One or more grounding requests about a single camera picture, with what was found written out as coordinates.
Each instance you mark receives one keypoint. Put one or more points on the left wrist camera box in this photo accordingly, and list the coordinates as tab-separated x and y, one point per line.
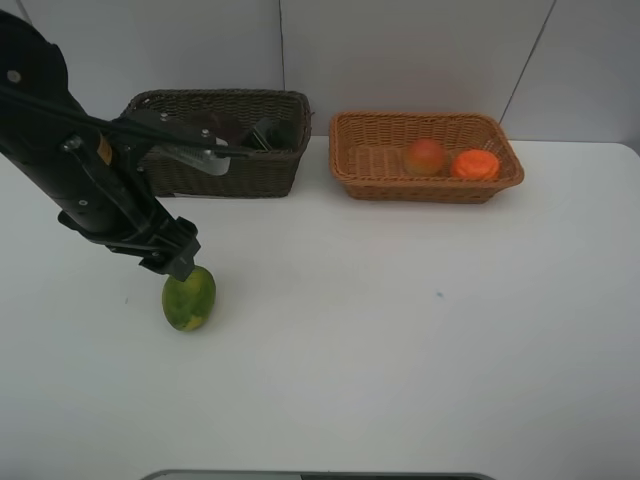
147	131

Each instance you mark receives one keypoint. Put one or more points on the translucent purple plastic cup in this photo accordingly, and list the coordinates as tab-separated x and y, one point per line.
223	126

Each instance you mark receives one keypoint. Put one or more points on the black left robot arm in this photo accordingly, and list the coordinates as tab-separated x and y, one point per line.
38	112

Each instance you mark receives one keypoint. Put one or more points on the black pump bottle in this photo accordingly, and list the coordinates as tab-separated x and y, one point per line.
270	134

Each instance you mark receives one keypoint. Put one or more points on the dark brown wicker basket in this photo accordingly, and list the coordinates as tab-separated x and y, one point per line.
265	174

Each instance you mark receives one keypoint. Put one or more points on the red orange peach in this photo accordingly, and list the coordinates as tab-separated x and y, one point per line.
424	157

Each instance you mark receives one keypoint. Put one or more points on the orange wicker basket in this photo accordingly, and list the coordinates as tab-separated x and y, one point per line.
367	149

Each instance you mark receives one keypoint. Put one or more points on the green mango fruit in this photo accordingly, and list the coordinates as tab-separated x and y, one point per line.
187	305

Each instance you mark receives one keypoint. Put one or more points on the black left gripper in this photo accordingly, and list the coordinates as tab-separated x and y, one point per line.
121	213

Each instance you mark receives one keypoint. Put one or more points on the orange tangerine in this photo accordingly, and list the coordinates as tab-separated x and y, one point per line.
475	164

